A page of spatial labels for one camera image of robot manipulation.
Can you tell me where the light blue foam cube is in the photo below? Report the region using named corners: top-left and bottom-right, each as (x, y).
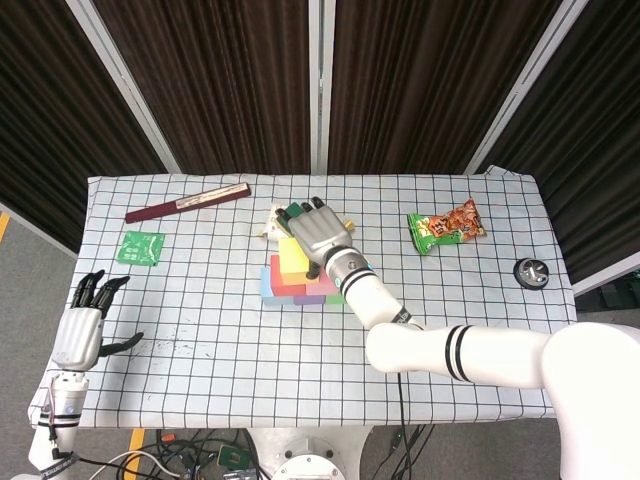
top-left (259, 266), bottom-right (296, 307)

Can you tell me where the dark brown curtain panel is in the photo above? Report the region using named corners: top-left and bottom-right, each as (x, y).
top-left (92, 0), bottom-right (311, 175)
top-left (0, 0), bottom-right (169, 251)
top-left (482, 0), bottom-right (640, 284)
top-left (327, 0), bottom-right (566, 175)

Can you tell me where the white floor cable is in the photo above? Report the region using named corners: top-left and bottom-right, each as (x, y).
top-left (92, 448), bottom-right (181, 480)

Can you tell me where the grey partition frame post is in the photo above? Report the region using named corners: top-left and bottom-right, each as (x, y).
top-left (64, 0), bottom-right (182, 174)
top-left (307, 0), bottom-right (337, 175)
top-left (463, 0), bottom-right (592, 175)

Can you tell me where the yellow foam cube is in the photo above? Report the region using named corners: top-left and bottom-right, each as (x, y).
top-left (277, 237), bottom-right (311, 286)

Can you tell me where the green orange snack bag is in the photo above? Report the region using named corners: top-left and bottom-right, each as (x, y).
top-left (407, 197), bottom-right (488, 257)

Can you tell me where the red foam cube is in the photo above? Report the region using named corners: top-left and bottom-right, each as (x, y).
top-left (269, 254), bottom-right (307, 297)

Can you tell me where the black floor cable bundle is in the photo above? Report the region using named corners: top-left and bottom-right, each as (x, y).
top-left (372, 424), bottom-right (436, 480)
top-left (144, 427), bottom-right (261, 480)

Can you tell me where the green circuit board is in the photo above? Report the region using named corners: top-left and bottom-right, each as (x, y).
top-left (217, 444), bottom-right (250, 470)

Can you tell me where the white black checked tablecloth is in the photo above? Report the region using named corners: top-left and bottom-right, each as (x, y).
top-left (27, 164), bottom-right (601, 431)

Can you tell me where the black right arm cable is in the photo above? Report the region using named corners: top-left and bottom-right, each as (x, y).
top-left (396, 372), bottom-right (409, 451)

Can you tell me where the grey partition base rail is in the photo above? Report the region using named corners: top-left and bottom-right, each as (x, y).
top-left (569, 263), bottom-right (640, 296)
top-left (0, 202), bottom-right (79, 259)

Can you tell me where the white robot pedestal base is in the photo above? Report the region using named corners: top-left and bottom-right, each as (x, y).
top-left (248, 425), bottom-right (375, 480)

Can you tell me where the green flat sachet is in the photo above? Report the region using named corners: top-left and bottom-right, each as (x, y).
top-left (114, 230), bottom-right (166, 268)

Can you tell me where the dark red folded fan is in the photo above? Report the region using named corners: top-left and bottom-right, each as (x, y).
top-left (124, 182), bottom-right (253, 225)

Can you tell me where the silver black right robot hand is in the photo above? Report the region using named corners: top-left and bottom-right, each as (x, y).
top-left (274, 196), bottom-right (355, 280)

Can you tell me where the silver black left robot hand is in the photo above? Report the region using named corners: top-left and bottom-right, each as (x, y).
top-left (52, 269), bottom-right (145, 372)

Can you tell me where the white snack packet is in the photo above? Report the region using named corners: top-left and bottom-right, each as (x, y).
top-left (257, 202), bottom-right (356, 242)

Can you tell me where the pink foam cube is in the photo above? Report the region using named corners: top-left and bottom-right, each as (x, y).
top-left (304, 269), bottom-right (337, 297)

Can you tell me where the green yellow sponge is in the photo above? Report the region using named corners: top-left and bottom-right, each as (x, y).
top-left (277, 201), bottom-right (304, 236)

